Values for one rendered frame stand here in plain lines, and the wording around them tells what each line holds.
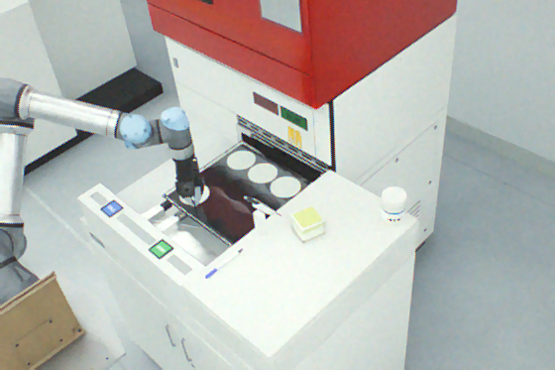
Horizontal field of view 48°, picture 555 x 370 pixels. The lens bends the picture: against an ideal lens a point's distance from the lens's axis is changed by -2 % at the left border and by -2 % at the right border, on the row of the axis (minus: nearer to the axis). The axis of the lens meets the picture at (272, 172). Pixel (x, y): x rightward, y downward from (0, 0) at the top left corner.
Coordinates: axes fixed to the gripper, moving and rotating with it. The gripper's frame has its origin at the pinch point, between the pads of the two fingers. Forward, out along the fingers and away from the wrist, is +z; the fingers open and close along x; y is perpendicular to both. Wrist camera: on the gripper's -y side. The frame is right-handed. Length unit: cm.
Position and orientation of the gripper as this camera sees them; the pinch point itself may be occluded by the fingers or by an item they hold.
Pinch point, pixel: (194, 204)
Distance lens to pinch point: 207.5
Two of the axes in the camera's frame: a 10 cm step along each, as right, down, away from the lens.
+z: 0.9, 7.4, 6.7
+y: -1.4, -6.5, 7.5
